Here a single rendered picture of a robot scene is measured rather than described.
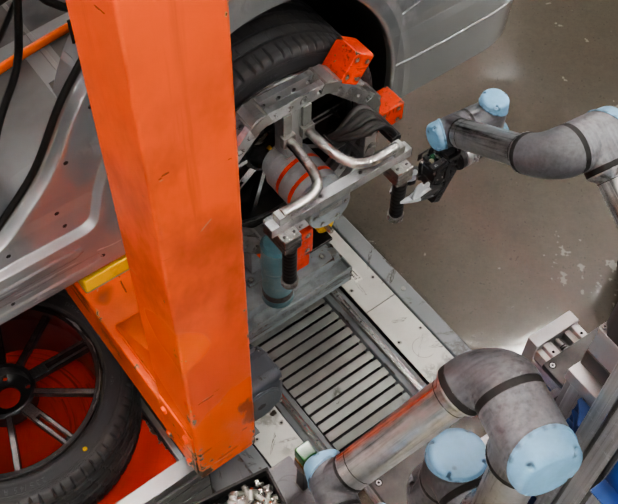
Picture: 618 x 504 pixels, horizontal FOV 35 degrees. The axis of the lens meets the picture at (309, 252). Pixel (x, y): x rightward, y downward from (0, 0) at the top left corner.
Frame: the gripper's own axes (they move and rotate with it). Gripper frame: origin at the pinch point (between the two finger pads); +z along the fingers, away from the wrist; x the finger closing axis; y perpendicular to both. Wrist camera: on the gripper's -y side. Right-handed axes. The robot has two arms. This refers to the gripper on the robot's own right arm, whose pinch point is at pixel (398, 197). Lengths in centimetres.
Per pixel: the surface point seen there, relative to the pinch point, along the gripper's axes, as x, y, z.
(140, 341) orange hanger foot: -6, -4, 73
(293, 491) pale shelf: 34, -38, 59
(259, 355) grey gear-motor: -4, -42, 42
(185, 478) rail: 12, -46, 77
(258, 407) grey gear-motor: 6, -50, 49
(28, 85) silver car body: -70, 20, 62
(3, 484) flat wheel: -8, -33, 115
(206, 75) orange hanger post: 21, 99, 65
